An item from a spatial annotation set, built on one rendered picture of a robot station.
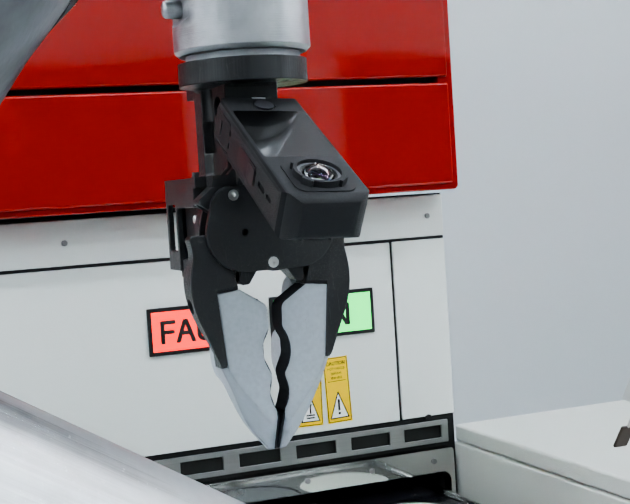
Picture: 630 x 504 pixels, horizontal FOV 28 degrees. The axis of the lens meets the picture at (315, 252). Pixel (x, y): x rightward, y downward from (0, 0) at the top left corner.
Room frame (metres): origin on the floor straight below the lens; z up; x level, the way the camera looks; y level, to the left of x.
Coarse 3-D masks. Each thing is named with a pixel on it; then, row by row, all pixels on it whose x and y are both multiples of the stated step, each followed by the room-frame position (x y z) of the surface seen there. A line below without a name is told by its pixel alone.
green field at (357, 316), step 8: (352, 296) 1.33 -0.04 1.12; (360, 296) 1.33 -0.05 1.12; (368, 296) 1.33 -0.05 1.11; (352, 304) 1.33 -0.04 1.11; (360, 304) 1.33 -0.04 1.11; (368, 304) 1.33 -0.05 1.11; (344, 312) 1.32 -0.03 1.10; (352, 312) 1.33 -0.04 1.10; (360, 312) 1.33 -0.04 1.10; (368, 312) 1.33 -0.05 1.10; (344, 320) 1.32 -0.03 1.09; (352, 320) 1.33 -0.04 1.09; (360, 320) 1.33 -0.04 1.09; (368, 320) 1.33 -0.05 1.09; (344, 328) 1.32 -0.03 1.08; (352, 328) 1.33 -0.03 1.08; (360, 328) 1.33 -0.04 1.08; (368, 328) 1.33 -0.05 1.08
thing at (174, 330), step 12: (168, 312) 1.25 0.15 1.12; (180, 312) 1.26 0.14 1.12; (156, 324) 1.25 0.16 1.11; (168, 324) 1.25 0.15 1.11; (180, 324) 1.26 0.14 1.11; (192, 324) 1.26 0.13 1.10; (156, 336) 1.25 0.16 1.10; (168, 336) 1.25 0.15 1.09; (180, 336) 1.26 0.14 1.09; (192, 336) 1.26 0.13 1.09; (156, 348) 1.25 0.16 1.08; (168, 348) 1.25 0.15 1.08; (180, 348) 1.26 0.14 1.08; (192, 348) 1.26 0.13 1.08
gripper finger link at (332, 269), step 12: (336, 240) 0.69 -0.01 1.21; (336, 252) 0.69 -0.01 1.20; (312, 264) 0.68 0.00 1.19; (324, 264) 0.68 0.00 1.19; (336, 264) 0.69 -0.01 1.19; (348, 264) 0.69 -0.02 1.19; (312, 276) 0.68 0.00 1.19; (324, 276) 0.68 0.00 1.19; (336, 276) 0.69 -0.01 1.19; (348, 276) 0.69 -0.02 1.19; (336, 288) 0.68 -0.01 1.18; (348, 288) 0.69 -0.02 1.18; (336, 300) 0.68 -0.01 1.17; (336, 312) 0.68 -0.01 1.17; (336, 324) 0.68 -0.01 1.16; (336, 336) 0.68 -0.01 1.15
